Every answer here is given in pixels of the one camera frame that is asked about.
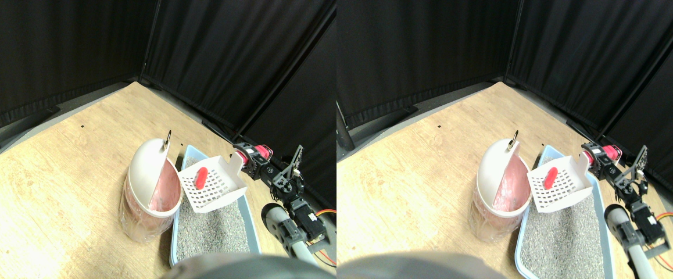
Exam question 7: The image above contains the white scoop with red handle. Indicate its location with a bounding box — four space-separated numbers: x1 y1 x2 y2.
178 142 273 213
527 142 623 213

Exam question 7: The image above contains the black curtain stand foot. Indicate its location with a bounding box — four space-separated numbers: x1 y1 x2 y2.
566 119 602 141
202 119 239 141

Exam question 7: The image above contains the blue litter tray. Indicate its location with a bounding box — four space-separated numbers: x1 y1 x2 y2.
170 144 262 268
514 144 615 279

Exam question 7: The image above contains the white bin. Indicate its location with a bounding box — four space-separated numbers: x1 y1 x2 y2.
469 131 534 244
119 131 184 244

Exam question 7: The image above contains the black bracket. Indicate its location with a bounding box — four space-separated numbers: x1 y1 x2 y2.
271 145 305 188
615 145 649 188

